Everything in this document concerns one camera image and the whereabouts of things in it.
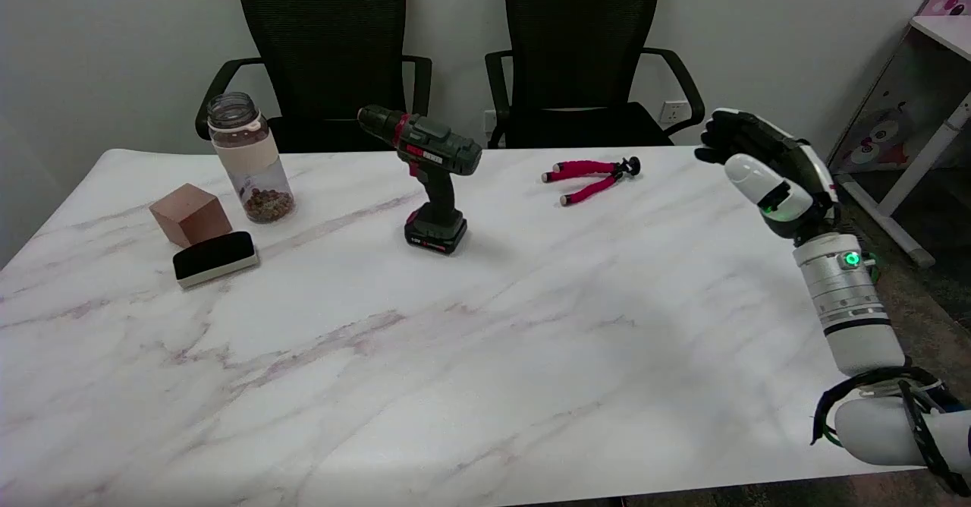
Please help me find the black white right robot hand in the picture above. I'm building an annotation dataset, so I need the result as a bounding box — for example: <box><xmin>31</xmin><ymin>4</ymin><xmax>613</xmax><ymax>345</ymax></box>
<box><xmin>694</xmin><ymin>109</ymin><xmax>842</xmax><ymax>244</ymax></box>

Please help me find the dark green power screwdriver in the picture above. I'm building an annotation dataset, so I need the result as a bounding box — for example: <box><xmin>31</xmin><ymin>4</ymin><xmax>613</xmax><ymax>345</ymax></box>
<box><xmin>357</xmin><ymin>105</ymin><xmax>483</xmax><ymax>255</ymax></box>

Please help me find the cartoon printed desk panel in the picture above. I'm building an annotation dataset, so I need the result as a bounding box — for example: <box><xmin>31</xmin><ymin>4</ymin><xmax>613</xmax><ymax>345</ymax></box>
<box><xmin>827</xmin><ymin>29</ymin><xmax>971</xmax><ymax>175</ymax></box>

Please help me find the white desk with legs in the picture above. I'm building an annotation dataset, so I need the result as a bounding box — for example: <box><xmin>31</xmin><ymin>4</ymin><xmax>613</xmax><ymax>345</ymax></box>
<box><xmin>834</xmin><ymin>15</ymin><xmax>971</xmax><ymax>269</ymax></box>

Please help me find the pink black mini tripod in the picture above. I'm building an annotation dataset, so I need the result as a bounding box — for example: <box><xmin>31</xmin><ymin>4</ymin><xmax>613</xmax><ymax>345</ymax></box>
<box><xmin>541</xmin><ymin>156</ymin><xmax>642</xmax><ymax>206</ymax></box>

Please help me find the black mesh office chair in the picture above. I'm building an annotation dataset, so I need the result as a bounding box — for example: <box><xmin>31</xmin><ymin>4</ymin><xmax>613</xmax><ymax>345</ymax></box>
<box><xmin>195</xmin><ymin>0</ymin><xmax>433</xmax><ymax>153</ymax></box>
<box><xmin>485</xmin><ymin>0</ymin><xmax>705</xmax><ymax>150</ymax></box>

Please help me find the clear bottle with nuts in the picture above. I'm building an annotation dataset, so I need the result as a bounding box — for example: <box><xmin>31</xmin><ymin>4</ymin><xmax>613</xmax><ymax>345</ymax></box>
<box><xmin>207</xmin><ymin>92</ymin><xmax>295</xmax><ymax>225</ymax></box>

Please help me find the black whiteboard eraser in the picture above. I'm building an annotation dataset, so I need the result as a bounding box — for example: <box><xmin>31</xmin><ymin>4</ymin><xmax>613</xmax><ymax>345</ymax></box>
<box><xmin>172</xmin><ymin>231</ymin><xmax>259</xmax><ymax>289</ymax></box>

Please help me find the brown wooden cube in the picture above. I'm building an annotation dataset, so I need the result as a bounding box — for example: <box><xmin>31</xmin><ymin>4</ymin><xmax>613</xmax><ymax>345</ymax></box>
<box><xmin>149</xmin><ymin>183</ymin><xmax>234</xmax><ymax>248</ymax></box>

